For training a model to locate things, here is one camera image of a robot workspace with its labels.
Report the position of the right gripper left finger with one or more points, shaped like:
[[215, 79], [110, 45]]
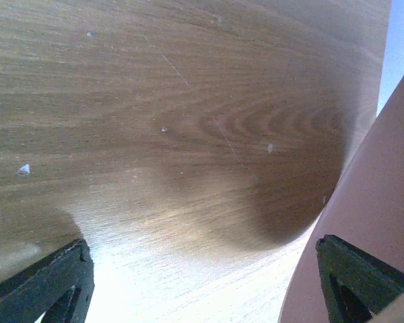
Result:
[[60, 286]]

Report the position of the salmon pink plastic bin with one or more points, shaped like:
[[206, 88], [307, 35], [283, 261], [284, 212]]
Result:
[[366, 210]]

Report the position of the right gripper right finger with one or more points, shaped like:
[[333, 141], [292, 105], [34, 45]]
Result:
[[355, 284]]

